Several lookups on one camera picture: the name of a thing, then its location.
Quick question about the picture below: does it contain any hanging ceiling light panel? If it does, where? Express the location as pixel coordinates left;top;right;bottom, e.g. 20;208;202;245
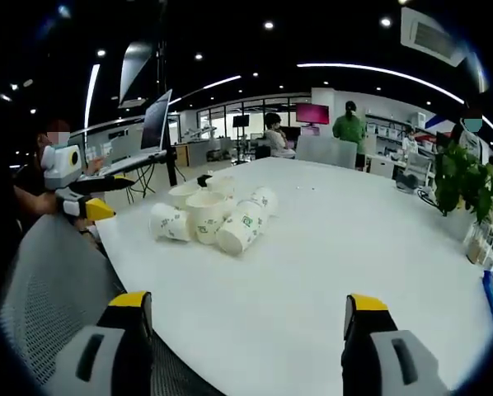
118;40;153;109

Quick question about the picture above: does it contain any green potted plant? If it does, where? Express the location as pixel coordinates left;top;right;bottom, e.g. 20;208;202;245
433;141;493;226

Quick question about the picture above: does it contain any white table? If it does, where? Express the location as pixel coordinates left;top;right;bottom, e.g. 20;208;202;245
93;155;493;396

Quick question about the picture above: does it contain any grey mesh office chair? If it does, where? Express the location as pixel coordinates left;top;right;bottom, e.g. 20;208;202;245
0;213;214;396

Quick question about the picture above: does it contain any black cable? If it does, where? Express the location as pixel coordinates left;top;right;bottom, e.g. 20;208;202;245
416;186;442;209

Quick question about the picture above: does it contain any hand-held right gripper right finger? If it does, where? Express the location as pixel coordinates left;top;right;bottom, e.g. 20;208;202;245
340;293;454;396

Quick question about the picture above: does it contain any pink lit monitor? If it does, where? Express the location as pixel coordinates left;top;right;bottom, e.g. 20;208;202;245
295;102;331;125

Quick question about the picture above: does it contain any black monitor on stand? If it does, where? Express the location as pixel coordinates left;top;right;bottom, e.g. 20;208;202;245
232;115;251;167

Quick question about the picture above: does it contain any pile of white paper cups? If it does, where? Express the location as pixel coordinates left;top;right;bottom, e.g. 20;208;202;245
148;175;279;256

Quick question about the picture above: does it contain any black tripod stand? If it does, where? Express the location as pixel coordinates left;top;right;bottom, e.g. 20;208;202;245
157;0;179;187

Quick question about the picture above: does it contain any black device on table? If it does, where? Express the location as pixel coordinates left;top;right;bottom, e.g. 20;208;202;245
395;170;421;194

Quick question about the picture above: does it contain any ceiling air conditioner vent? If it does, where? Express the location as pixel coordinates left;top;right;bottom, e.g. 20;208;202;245
400;7;469;66

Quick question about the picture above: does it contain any white office chair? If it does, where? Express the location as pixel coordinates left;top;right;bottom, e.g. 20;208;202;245
403;151;434;183

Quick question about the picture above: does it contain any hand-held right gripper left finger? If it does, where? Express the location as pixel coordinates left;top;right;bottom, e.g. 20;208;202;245
54;290;155;396

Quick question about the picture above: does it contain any box of small packets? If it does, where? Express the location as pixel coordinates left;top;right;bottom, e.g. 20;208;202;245
462;219;493;267

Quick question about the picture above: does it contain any open silver laptop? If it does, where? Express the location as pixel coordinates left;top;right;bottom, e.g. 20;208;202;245
101;87;174;177

